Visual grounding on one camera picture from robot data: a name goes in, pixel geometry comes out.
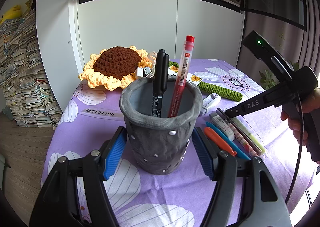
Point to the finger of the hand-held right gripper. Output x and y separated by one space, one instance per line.
250 105

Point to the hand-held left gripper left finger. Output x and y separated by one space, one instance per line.
115 154

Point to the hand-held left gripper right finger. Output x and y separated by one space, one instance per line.
202 154

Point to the orange pen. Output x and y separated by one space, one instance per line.
220 142

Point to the dark green pen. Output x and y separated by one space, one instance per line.
222 114

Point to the blue pen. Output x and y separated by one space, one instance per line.
235 148

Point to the white eraser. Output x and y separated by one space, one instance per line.
223 127

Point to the light green highlighter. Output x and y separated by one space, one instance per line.
252 139

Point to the pink patterned pen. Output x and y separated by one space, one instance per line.
243 142

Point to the grey pen holder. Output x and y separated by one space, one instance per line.
155 147

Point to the person's right hand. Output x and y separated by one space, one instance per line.
296 127

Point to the green crochet stem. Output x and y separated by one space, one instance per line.
225 92

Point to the green potted plant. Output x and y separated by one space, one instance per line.
267 78

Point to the white correction tape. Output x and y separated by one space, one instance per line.
211 100

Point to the pale curtain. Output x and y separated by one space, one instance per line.
312 42

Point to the purple floral tablecloth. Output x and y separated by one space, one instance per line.
155 192

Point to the sunflower print card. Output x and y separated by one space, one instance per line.
196 78

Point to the red gel pen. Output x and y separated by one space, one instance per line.
181 74

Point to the black marker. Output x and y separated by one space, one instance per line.
160 79

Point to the white charger plug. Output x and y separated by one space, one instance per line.
141 72

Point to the crochet sunflower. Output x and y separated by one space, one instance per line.
115 62

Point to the tall pile of papers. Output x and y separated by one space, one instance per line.
25 79

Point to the white cabinet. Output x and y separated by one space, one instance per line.
125 29

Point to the yellow plush toy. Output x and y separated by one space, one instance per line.
12 12

